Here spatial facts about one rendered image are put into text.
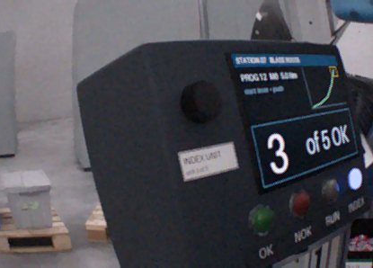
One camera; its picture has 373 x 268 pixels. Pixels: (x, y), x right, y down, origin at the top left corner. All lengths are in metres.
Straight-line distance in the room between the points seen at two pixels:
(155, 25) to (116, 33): 0.46
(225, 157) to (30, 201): 3.45
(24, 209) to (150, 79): 3.48
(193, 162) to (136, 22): 6.27
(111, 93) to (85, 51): 6.15
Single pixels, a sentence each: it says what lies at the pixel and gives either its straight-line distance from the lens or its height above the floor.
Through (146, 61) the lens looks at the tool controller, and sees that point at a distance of 0.42.
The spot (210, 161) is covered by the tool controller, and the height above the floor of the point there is 1.17.
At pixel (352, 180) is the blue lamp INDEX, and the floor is 1.12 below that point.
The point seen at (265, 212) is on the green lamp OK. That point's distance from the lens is 0.45.
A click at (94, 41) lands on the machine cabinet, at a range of 6.61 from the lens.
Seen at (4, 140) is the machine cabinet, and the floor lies 0.26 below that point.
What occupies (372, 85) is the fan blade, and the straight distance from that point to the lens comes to 1.20.
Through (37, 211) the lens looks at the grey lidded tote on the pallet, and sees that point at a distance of 3.89.
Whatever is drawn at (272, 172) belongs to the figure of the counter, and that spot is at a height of 1.15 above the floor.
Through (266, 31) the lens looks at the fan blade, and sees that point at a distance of 1.57.
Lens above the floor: 1.25
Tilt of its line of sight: 8 degrees down
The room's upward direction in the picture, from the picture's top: 4 degrees counter-clockwise
